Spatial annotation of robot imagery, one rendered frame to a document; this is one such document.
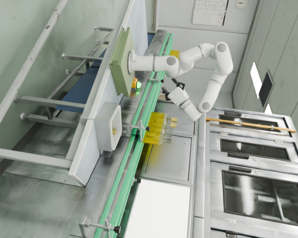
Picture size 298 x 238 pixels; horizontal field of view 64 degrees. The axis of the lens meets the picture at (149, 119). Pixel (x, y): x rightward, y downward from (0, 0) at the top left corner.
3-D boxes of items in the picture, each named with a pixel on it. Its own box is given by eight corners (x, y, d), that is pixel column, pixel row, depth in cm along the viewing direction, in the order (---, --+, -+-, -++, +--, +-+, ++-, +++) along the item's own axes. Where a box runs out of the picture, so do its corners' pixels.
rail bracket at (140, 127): (129, 140, 154) (148, 143, 152) (128, 120, 143) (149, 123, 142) (130, 137, 156) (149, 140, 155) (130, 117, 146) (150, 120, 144)
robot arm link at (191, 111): (213, 107, 146) (209, 107, 156) (202, 93, 146) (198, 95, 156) (194, 123, 146) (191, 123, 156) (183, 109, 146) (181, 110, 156)
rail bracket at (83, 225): (70, 236, 105) (119, 247, 102) (63, 216, 95) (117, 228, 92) (75, 226, 109) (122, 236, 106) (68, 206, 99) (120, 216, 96)
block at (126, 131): (118, 136, 154) (129, 138, 153) (118, 125, 148) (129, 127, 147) (120, 132, 156) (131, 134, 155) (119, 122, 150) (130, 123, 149)
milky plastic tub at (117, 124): (99, 150, 137) (113, 152, 136) (94, 119, 123) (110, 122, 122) (109, 130, 150) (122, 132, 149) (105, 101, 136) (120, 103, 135)
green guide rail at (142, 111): (131, 125, 152) (143, 127, 151) (131, 124, 151) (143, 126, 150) (167, 33, 286) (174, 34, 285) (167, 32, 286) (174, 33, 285)
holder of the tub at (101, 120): (99, 156, 140) (112, 157, 139) (93, 119, 123) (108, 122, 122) (109, 136, 154) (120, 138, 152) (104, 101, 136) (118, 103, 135)
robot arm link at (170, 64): (153, 52, 148) (179, 53, 146) (155, 62, 161) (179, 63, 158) (152, 66, 146) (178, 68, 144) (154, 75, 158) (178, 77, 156)
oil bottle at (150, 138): (131, 141, 163) (162, 146, 160) (131, 135, 160) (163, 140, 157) (133, 135, 167) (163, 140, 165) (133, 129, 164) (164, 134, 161)
